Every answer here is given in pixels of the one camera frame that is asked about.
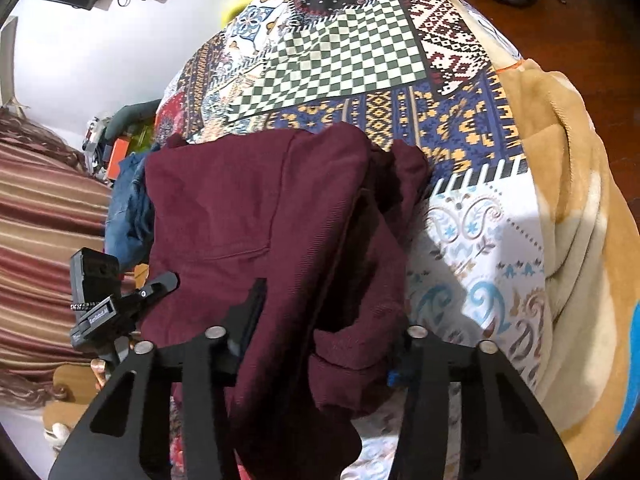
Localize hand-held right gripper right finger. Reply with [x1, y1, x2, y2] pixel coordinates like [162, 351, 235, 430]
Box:
[387, 325, 581, 480]

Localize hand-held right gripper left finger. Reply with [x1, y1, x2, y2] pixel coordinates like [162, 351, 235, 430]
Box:
[47, 277, 268, 480]

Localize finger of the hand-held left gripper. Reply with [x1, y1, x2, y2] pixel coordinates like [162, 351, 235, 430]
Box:
[135, 271, 180, 306]

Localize maroon corduroy garment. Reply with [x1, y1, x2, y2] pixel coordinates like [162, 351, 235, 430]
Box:
[142, 122, 431, 476]

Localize blue jeans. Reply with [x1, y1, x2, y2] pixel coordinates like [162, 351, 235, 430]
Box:
[106, 147, 161, 268]

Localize striped curtain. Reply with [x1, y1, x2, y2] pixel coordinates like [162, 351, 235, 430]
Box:
[0, 107, 151, 406]

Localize orange box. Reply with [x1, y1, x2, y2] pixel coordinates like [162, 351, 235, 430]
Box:
[109, 139, 133, 181]

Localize green plastic item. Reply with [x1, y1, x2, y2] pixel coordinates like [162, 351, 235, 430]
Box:
[129, 127, 153, 153]

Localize tan plush blanket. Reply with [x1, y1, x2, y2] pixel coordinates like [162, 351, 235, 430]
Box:
[460, 0, 640, 461]

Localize yellow round item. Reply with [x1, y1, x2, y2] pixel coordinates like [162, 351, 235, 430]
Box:
[222, 0, 248, 26]

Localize patchwork patterned bedsheet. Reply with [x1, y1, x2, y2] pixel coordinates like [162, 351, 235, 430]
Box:
[155, 0, 553, 480]

